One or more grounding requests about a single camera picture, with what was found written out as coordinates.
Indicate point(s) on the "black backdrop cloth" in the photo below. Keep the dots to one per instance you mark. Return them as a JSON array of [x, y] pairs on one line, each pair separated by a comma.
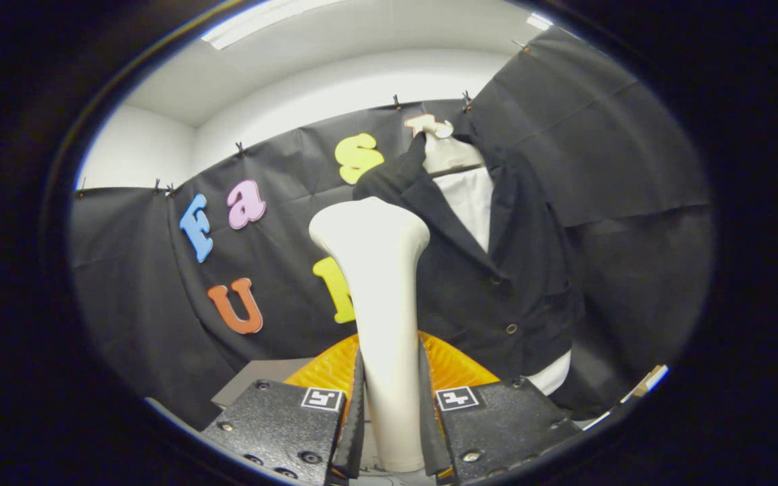
[[146, 270]]

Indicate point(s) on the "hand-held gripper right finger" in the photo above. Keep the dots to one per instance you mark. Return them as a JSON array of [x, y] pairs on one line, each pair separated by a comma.
[[497, 425]]

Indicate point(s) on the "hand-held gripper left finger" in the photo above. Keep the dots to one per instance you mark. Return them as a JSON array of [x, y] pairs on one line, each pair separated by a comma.
[[274, 425]]

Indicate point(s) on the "black jacket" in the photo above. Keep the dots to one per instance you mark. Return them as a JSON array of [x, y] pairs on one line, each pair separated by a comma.
[[497, 290]]

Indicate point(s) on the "white mannequin torso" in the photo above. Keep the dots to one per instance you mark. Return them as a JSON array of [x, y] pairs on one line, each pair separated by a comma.
[[473, 202]]

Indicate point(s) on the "grey cabinet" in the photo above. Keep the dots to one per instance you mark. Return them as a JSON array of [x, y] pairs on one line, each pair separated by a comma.
[[254, 378]]

